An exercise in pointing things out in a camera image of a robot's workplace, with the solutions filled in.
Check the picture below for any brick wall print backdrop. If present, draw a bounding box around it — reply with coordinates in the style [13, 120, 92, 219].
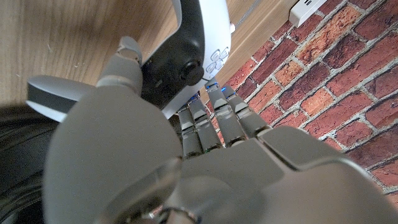
[203, 0, 398, 212]

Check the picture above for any white game controller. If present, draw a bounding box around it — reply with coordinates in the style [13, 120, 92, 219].
[25, 0, 233, 123]

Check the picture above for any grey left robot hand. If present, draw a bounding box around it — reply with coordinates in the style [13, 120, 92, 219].
[42, 35, 398, 224]

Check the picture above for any white power strip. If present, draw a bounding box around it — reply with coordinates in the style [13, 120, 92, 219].
[289, 0, 327, 28]

